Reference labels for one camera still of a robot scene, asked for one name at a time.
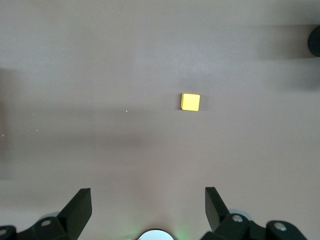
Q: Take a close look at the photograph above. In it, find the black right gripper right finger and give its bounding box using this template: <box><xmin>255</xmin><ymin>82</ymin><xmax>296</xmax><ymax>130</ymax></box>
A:
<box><xmin>199</xmin><ymin>186</ymin><xmax>308</xmax><ymax>240</ymax></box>

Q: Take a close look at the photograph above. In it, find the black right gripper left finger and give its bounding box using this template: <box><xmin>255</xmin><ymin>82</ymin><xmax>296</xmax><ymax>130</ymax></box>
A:
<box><xmin>0</xmin><ymin>188</ymin><xmax>93</xmax><ymax>240</ymax></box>

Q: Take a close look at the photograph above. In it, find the yellow square block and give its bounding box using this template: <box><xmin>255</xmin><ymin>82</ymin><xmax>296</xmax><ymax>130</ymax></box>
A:
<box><xmin>180</xmin><ymin>92</ymin><xmax>202</xmax><ymax>112</ymax></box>

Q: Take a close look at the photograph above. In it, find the brown table cover sheet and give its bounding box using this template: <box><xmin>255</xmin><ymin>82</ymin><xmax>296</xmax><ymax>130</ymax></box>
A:
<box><xmin>0</xmin><ymin>0</ymin><xmax>320</xmax><ymax>240</ymax></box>

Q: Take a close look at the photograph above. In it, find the black rounded object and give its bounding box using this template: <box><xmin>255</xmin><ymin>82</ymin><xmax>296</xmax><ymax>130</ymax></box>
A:
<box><xmin>306</xmin><ymin>24</ymin><xmax>320</xmax><ymax>58</ymax></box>

